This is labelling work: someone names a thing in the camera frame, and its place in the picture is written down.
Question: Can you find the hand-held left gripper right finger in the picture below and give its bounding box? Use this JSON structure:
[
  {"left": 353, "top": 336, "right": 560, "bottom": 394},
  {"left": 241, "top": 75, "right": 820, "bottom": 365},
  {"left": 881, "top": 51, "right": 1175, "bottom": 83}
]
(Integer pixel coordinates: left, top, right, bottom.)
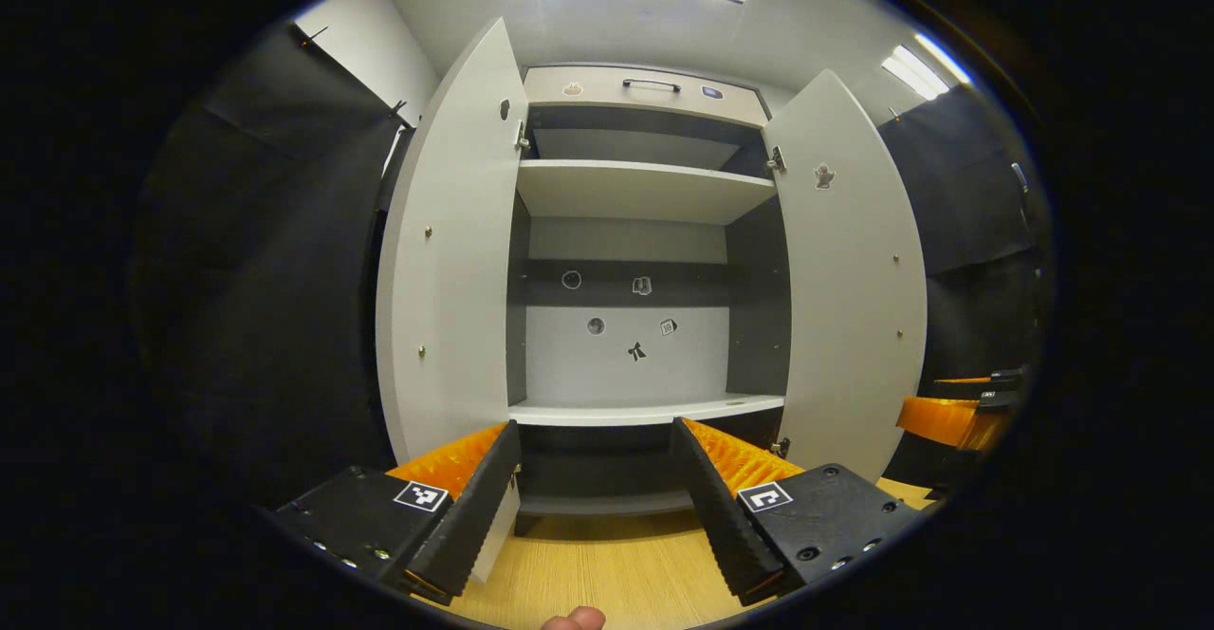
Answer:
[{"left": 670, "top": 416, "right": 923, "bottom": 608}]

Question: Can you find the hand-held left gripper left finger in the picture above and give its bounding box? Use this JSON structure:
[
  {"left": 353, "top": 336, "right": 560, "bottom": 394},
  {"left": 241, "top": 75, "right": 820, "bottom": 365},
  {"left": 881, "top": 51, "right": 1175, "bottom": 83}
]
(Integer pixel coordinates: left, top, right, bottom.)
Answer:
[{"left": 256, "top": 418, "right": 523, "bottom": 607}]

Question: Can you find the grey shoe cabinet door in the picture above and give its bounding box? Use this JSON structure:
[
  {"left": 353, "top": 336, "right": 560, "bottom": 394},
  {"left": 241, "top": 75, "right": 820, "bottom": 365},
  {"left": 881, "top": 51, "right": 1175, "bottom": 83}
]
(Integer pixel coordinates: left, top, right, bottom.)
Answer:
[
  {"left": 376, "top": 18, "right": 529, "bottom": 584},
  {"left": 762, "top": 68, "right": 929, "bottom": 484}
]

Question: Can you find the white cabinet shelf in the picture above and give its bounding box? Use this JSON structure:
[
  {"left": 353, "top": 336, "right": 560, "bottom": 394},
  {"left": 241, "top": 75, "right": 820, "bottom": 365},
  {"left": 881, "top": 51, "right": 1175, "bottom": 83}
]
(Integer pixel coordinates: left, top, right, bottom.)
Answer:
[
  {"left": 517, "top": 159, "right": 777, "bottom": 226},
  {"left": 509, "top": 393, "right": 786, "bottom": 427}
]

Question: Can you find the small ceiling light panel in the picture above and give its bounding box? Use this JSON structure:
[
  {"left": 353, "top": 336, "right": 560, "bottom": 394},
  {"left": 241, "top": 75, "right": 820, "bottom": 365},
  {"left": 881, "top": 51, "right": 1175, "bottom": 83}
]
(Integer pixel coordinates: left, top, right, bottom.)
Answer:
[{"left": 882, "top": 34, "right": 968, "bottom": 100}]

